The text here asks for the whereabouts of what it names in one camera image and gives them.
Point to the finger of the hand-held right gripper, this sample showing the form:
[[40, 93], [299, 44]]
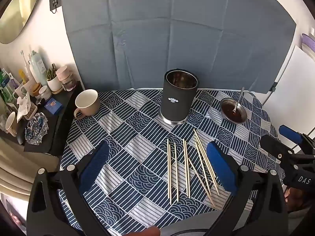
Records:
[[274, 146], [290, 134]]

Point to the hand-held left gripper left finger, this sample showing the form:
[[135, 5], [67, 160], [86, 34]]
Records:
[[94, 166]]

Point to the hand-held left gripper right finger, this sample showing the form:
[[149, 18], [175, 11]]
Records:
[[221, 167]]

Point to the bunch of wooden chopsticks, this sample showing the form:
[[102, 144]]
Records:
[[186, 169]]

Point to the black cylindrical utensil holder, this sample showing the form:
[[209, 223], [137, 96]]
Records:
[[176, 100]]

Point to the person's right hand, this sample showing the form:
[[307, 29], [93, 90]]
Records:
[[299, 198]]

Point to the white board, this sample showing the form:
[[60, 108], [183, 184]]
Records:
[[290, 86]]

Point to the black backdrop clip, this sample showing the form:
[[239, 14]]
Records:
[[272, 88]]

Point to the small metal sauce bowl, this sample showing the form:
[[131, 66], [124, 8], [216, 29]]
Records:
[[230, 114]]

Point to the blue white patterned tablecloth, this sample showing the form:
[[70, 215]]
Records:
[[137, 132]]

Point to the black side shelf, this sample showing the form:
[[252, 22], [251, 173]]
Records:
[[56, 125]]

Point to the metal spoon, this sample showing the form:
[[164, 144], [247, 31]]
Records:
[[240, 98]]

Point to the beige ceramic mug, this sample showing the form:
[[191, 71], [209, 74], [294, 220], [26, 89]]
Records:
[[88, 104]]

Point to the crumpled silver foil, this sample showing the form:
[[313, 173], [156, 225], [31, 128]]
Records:
[[37, 129]]

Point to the beige curtain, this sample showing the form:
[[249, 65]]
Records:
[[22, 167]]

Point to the small blue box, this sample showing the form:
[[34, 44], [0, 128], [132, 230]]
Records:
[[53, 105]]

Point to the small silver-lidded jar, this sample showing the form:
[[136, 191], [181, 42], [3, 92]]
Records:
[[45, 93]]

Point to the purple basket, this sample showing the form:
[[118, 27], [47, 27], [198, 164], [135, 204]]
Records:
[[308, 45]]

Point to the pink lidded jar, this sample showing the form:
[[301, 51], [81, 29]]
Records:
[[66, 78]]

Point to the small beige cup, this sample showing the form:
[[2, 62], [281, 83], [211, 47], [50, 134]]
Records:
[[11, 124]]

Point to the succulent in white pot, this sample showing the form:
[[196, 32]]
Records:
[[54, 81]]

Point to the wooden lidded jar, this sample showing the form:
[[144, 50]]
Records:
[[36, 89]]

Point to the pale green spray bottle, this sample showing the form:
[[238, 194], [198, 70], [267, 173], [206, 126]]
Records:
[[38, 68]]

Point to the yellow tube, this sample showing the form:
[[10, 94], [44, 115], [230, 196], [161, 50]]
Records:
[[22, 76]]

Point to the green packets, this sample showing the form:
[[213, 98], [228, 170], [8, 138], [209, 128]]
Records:
[[6, 86]]

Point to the white electric toothbrush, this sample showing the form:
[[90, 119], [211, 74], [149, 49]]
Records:
[[25, 65]]

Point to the grey-blue backdrop cloth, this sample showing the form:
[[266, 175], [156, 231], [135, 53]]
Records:
[[172, 29]]

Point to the black wall hook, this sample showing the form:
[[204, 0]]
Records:
[[55, 2]]

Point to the oval wall mirror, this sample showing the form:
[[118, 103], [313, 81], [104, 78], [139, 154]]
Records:
[[17, 9]]

